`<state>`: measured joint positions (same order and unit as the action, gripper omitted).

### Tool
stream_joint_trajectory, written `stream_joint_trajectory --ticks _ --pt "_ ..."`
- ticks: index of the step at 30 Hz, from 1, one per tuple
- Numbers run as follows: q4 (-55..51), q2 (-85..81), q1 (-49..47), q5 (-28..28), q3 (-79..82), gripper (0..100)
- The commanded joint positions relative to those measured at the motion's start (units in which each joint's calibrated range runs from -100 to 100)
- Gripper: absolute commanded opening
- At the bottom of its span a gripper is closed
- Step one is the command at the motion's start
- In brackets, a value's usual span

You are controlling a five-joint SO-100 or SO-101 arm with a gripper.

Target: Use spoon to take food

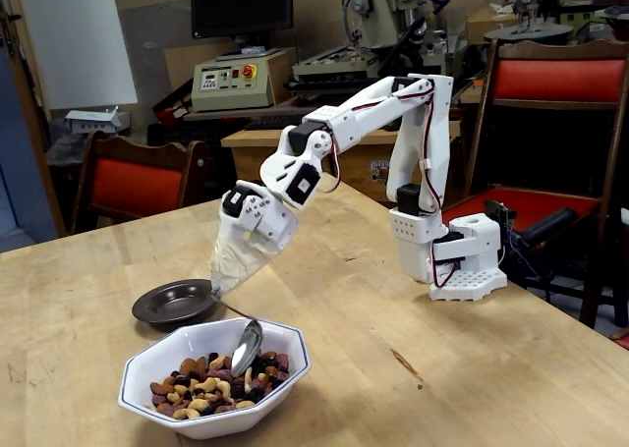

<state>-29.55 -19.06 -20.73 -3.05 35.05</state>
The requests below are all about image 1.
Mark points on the brown cardboard box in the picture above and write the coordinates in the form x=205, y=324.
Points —
x=484, y=27

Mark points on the beige control box red button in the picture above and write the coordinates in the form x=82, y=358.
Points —
x=231, y=91

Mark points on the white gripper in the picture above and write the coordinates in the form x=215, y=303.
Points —
x=267, y=219

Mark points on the black computer monitor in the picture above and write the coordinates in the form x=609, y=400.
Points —
x=241, y=5

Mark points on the tall wooden chair red cushion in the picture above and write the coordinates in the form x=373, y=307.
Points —
x=555, y=78

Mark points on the white five-joint robot arm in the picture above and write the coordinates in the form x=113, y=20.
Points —
x=408, y=240

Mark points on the light wooden desk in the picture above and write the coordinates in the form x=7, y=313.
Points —
x=245, y=162

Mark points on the white octagonal bowl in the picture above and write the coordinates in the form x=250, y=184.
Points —
x=196, y=336

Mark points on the white wall panel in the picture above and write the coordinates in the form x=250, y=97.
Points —
x=74, y=39

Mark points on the low wooden chair red cushion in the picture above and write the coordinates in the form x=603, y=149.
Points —
x=137, y=186

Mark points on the beige milling machine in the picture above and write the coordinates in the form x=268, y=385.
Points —
x=373, y=15

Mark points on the small white model box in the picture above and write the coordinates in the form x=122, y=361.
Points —
x=93, y=120

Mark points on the black keyboard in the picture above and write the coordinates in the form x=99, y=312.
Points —
x=275, y=123

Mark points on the small metal machine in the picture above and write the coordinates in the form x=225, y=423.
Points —
x=523, y=0

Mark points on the mixed nuts and dried fruit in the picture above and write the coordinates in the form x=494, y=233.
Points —
x=206, y=388

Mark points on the dark round platform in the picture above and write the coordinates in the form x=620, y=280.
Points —
x=528, y=32

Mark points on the robot controller circuit board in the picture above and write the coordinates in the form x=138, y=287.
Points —
x=501, y=213

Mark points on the black plastic crate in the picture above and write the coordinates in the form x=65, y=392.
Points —
x=187, y=132

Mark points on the beige masking tape wrap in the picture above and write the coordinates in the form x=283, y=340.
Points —
x=236, y=260

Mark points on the bent metal spoon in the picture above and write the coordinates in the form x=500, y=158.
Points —
x=248, y=346

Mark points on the dark brown small plate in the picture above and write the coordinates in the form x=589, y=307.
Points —
x=167, y=302

